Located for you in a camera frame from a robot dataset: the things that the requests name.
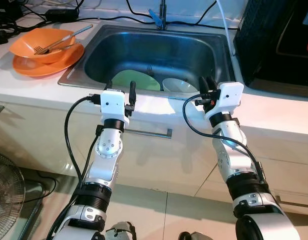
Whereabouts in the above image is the green plate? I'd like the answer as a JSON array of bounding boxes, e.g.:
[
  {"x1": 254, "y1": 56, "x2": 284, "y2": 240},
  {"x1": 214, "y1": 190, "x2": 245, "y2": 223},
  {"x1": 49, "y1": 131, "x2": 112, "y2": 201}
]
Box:
[{"x1": 112, "y1": 70, "x2": 161, "y2": 92}]

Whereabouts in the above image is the stainless steel sink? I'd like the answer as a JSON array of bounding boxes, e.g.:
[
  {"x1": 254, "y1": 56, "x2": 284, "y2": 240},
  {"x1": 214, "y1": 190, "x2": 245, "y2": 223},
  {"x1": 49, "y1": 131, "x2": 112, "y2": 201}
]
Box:
[{"x1": 58, "y1": 24, "x2": 244, "y2": 96}]

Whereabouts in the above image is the orange plastic plate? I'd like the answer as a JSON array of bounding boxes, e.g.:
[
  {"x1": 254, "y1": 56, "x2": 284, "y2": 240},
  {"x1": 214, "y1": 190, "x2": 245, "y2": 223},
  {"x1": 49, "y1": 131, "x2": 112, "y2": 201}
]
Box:
[{"x1": 13, "y1": 42, "x2": 85, "y2": 77}]

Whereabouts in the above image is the orange plastic bowl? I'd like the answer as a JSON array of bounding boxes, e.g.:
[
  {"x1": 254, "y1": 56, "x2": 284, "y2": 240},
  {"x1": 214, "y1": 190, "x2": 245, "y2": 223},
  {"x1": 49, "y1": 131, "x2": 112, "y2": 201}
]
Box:
[{"x1": 10, "y1": 27, "x2": 77, "y2": 65}]

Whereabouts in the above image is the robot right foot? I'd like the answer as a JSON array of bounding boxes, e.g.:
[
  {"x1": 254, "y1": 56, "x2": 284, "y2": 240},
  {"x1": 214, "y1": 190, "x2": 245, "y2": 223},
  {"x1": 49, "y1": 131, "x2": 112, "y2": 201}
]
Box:
[{"x1": 179, "y1": 231, "x2": 214, "y2": 240}]

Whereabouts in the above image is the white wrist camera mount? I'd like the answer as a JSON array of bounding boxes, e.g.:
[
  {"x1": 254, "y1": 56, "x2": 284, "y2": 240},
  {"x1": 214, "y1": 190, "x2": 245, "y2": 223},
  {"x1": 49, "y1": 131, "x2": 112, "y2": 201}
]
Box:
[
  {"x1": 205, "y1": 81, "x2": 243, "y2": 121},
  {"x1": 100, "y1": 89, "x2": 129, "y2": 126}
]

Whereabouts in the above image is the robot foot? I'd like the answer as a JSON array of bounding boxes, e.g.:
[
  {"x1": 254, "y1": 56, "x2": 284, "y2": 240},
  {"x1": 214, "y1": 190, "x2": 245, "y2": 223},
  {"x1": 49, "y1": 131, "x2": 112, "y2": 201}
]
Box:
[
  {"x1": 179, "y1": 231, "x2": 214, "y2": 240},
  {"x1": 105, "y1": 221, "x2": 137, "y2": 240}
]

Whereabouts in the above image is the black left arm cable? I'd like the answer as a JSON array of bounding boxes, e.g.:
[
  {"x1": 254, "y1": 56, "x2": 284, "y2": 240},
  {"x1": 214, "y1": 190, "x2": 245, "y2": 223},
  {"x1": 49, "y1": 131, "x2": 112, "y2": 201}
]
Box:
[{"x1": 64, "y1": 94, "x2": 104, "y2": 201}]

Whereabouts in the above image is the white bowl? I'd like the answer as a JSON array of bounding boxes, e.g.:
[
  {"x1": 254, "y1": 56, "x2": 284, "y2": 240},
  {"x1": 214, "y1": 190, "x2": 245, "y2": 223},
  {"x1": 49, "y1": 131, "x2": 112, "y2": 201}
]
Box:
[{"x1": 162, "y1": 78, "x2": 198, "y2": 94}]

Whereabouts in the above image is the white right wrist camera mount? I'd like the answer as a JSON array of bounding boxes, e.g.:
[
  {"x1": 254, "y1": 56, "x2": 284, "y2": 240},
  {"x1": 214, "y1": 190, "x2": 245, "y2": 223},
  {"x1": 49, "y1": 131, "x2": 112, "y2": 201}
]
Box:
[{"x1": 205, "y1": 81, "x2": 243, "y2": 121}]

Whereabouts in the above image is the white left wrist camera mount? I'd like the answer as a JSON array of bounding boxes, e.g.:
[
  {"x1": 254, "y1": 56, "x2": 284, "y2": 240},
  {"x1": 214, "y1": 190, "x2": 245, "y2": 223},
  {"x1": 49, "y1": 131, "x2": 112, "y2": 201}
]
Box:
[{"x1": 100, "y1": 89, "x2": 129, "y2": 126}]

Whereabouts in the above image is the dark metal faucet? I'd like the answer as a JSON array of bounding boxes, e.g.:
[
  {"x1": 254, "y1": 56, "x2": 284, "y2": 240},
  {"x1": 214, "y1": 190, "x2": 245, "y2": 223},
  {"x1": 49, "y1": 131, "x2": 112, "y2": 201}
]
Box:
[{"x1": 149, "y1": 0, "x2": 168, "y2": 30}]

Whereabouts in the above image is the white hose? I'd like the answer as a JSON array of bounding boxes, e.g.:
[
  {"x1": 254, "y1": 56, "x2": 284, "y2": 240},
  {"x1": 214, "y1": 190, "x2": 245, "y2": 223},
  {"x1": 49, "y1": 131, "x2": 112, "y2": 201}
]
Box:
[{"x1": 215, "y1": 0, "x2": 237, "y2": 57}]

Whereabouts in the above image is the floor fan with wire guard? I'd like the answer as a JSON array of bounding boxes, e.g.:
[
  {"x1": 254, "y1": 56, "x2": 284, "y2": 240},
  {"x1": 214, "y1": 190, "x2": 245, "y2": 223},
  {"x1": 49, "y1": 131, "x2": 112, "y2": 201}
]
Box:
[{"x1": 0, "y1": 152, "x2": 27, "y2": 233}]

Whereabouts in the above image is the silver metal fork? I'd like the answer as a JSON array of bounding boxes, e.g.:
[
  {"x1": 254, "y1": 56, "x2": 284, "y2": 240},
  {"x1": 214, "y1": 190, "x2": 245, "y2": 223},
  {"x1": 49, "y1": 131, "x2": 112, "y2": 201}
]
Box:
[{"x1": 34, "y1": 24, "x2": 93, "y2": 55}]

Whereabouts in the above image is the black countertop appliance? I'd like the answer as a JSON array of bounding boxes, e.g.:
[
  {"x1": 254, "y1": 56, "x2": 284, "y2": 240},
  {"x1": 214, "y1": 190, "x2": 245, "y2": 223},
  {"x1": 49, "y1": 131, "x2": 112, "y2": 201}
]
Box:
[{"x1": 234, "y1": 0, "x2": 308, "y2": 98}]

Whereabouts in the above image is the black power adapter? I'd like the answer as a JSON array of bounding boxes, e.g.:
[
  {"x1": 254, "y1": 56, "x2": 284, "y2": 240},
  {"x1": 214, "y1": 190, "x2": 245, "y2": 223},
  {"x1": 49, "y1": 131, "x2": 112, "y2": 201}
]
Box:
[{"x1": 45, "y1": 7, "x2": 79, "y2": 22}]

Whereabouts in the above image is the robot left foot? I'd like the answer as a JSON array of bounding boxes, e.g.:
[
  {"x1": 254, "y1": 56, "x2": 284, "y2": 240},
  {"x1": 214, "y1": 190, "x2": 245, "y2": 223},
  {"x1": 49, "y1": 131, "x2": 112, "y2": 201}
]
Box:
[{"x1": 105, "y1": 221, "x2": 137, "y2": 240}]

